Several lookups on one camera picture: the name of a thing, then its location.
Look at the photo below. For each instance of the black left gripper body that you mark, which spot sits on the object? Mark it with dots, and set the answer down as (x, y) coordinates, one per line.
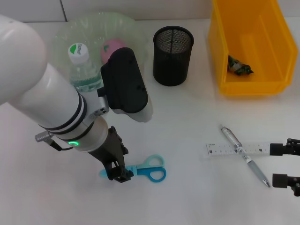
(110, 150)

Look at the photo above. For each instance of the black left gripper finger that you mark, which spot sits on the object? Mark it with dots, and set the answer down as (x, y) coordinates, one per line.
(124, 174)
(111, 172)

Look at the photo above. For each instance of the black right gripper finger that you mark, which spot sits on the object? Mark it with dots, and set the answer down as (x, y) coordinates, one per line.
(283, 180)
(281, 148)

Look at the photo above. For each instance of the blue safety scissors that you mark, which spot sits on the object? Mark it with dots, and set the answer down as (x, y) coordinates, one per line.
(150, 172)

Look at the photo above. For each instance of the clear green-label water bottle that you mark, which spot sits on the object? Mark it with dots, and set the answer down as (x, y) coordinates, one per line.
(82, 70)

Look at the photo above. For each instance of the green plastic wrapper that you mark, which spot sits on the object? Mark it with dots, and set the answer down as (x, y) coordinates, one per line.
(239, 66)

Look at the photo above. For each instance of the pink toy peach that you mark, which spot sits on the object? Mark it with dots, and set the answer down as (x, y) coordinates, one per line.
(109, 48)

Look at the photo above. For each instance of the silver ballpoint pen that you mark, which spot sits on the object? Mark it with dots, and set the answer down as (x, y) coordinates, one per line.
(255, 168)

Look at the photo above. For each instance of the clear plastic ruler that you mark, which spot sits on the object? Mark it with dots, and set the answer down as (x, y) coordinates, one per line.
(220, 148)

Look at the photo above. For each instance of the black mesh pen holder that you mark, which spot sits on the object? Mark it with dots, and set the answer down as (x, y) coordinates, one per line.
(172, 61)

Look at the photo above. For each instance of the pale green ruffled fruit bowl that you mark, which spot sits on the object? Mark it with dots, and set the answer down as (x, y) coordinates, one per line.
(117, 25)

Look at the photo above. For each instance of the yellow plastic bin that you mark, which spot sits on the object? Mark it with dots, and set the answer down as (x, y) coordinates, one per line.
(257, 35)

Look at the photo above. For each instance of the black silver wrist camera box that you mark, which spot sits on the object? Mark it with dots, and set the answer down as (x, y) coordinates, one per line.
(124, 79)

